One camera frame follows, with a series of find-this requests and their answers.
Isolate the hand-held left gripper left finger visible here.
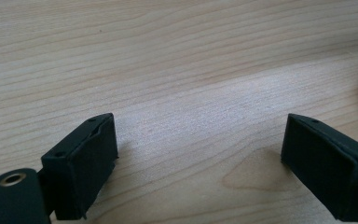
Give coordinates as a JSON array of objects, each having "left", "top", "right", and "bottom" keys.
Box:
[{"left": 40, "top": 112, "right": 119, "bottom": 221}]

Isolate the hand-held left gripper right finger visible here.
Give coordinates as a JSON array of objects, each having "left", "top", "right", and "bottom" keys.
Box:
[{"left": 281, "top": 113, "right": 358, "bottom": 223}]

